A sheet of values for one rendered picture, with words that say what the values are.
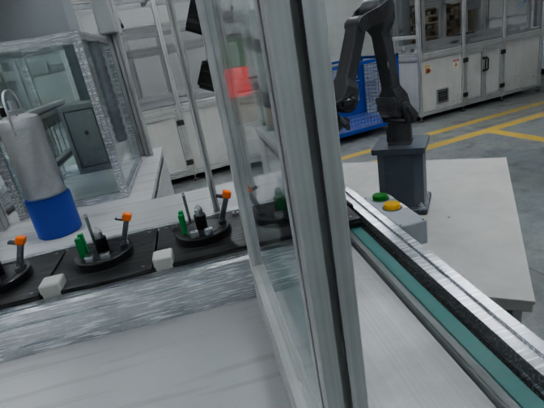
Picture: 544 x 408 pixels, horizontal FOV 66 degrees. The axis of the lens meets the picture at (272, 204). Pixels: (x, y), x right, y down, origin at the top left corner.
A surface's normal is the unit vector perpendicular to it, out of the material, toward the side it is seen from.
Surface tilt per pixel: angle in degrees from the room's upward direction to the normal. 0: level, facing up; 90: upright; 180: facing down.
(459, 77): 90
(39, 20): 90
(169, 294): 90
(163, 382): 0
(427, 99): 90
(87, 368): 0
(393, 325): 0
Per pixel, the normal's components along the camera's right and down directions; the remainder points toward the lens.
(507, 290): -0.16, -0.92
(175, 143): 0.36, 0.29
